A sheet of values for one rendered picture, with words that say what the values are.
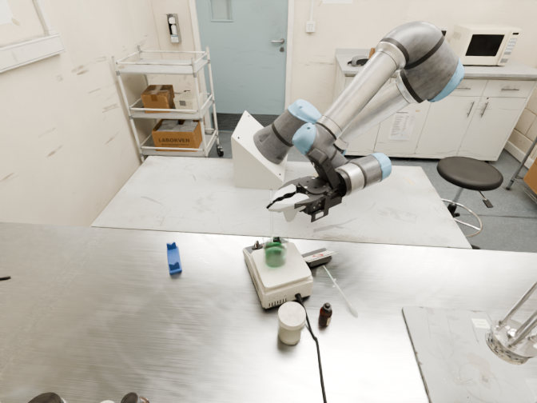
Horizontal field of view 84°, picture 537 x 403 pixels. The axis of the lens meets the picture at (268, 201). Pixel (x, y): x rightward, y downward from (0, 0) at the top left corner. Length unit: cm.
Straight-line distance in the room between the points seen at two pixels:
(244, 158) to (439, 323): 75
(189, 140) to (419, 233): 225
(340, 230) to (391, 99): 43
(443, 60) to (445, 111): 234
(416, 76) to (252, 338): 81
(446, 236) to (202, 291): 76
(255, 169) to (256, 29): 248
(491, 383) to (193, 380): 59
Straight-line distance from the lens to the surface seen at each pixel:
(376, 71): 89
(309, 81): 353
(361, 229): 101
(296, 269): 74
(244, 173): 112
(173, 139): 292
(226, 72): 357
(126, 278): 91
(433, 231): 109
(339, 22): 345
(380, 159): 81
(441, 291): 92
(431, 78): 99
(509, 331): 68
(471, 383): 80
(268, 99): 358
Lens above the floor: 155
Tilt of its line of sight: 37 degrees down
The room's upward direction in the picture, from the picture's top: straight up
